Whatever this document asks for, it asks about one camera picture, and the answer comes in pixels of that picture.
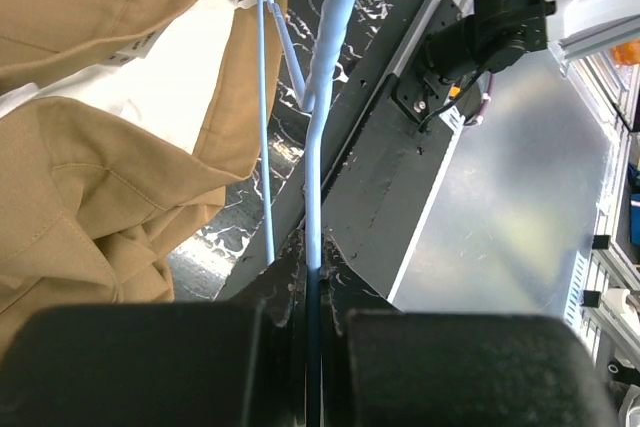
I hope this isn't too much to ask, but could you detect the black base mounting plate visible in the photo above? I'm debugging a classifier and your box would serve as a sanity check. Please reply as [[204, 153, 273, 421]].
[[214, 0, 469, 303]]

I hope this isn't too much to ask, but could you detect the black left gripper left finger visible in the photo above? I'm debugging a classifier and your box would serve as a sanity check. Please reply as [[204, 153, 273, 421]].
[[1, 231, 306, 426]]

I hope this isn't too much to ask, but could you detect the black marble pattern mat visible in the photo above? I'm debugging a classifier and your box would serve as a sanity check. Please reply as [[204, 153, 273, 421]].
[[167, 0, 451, 301]]

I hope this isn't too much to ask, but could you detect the blue wire hanger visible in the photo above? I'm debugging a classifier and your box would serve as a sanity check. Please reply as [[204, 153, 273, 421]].
[[257, 0, 355, 271]]

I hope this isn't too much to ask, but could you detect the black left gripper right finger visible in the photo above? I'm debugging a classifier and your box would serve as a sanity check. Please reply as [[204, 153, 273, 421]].
[[320, 237, 618, 426]]

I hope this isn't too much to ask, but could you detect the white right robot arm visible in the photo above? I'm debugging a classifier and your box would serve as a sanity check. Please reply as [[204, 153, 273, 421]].
[[391, 0, 639, 131]]

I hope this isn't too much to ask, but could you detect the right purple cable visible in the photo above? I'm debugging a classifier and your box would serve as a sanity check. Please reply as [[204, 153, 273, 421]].
[[464, 0, 521, 126]]

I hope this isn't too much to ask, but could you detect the tan garment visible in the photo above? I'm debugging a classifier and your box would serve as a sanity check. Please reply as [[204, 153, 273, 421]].
[[1, 0, 282, 349]]

